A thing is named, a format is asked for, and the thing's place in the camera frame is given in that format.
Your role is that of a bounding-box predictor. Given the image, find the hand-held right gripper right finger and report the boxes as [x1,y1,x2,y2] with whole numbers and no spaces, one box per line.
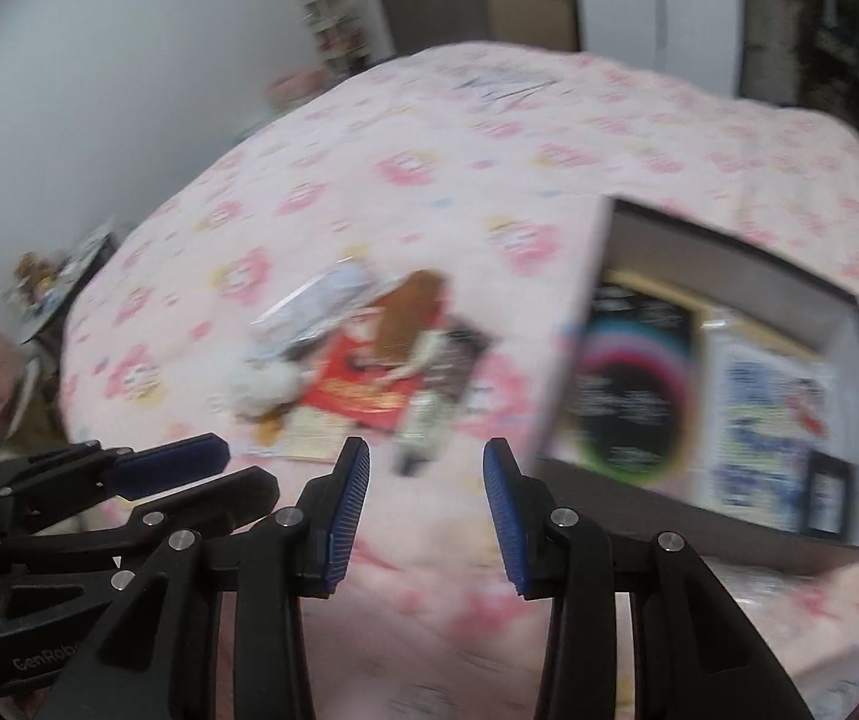
[482,436,813,720]

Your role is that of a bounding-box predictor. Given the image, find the white shelf with small items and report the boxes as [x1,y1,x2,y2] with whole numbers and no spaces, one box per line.
[295,0,372,77]

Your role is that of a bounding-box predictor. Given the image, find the tan flat box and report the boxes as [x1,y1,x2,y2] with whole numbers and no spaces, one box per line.
[600,264,831,357]

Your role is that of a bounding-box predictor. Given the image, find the brown cardboard box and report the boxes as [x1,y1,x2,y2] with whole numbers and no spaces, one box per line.
[485,0,576,53]

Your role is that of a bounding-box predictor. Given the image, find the small black box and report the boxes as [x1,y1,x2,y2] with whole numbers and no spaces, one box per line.
[804,450,854,537]

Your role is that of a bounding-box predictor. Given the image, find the clear plastic packet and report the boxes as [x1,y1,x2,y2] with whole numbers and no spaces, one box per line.
[253,259,378,350]

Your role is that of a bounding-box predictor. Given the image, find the white plush keychain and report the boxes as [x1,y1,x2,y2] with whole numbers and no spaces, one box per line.
[230,356,303,421]

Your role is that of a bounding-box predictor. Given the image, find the black cardboard box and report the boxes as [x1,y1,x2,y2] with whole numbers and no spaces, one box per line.
[534,195,859,575]

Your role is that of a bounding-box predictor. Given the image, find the cluttered bedside table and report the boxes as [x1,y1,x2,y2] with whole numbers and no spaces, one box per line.
[5,225,119,346]

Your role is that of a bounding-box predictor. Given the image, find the pink cartoon printed blanket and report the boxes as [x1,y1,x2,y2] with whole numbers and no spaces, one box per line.
[55,41,859,720]

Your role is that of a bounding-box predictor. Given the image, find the cartoon print packet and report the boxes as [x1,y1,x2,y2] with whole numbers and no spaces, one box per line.
[699,337,839,533]

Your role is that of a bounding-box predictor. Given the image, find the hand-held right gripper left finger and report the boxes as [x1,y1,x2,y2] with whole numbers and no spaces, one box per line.
[55,435,372,720]

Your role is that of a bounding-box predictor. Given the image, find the black packet with coloured ring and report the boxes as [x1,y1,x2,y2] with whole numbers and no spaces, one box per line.
[568,277,701,500]

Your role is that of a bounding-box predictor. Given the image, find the black and white packet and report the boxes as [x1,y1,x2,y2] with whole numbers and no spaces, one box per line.
[395,322,492,477]

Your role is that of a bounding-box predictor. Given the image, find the white cabinet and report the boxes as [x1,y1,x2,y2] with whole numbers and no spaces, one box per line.
[575,0,741,98]

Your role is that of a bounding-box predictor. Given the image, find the wooden comb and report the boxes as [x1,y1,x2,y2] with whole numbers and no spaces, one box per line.
[373,270,449,372]

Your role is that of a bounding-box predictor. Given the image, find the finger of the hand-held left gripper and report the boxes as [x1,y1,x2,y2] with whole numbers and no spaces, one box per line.
[0,433,230,502]
[0,465,281,567]

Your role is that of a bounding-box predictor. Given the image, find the red magazine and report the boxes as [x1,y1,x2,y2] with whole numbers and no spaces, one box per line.
[298,300,446,432]

